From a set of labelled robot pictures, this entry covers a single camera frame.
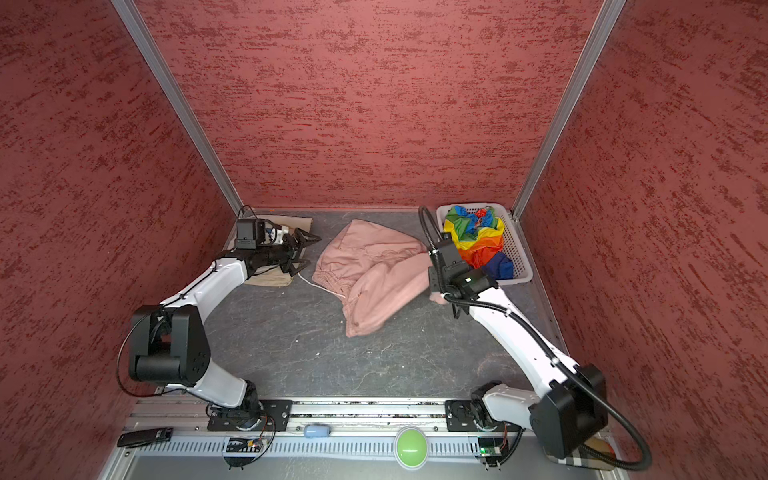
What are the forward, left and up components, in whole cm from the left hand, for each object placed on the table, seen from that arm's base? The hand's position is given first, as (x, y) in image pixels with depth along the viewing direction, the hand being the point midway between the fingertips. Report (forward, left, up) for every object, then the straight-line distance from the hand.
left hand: (317, 253), depth 87 cm
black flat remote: (-45, +36, -15) cm, 59 cm away
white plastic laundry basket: (+11, -64, -8) cm, 66 cm away
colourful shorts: (+15, -53, -9) cm, 56 cm away
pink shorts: (+1, -18, -11) cm, 21 cm away
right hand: (-8, -37, +1) cm, 37 cm away
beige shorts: (+1, +18, -16) cm, 24 cm away
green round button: (-46, -28, -15) cm, 56 cm away
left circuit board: (-47, +15, -21) cm, 53 cm away
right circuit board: (-46, -47, -17) cm, 68 cm away
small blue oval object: (-43, -4, -17) cm, 46 cm away
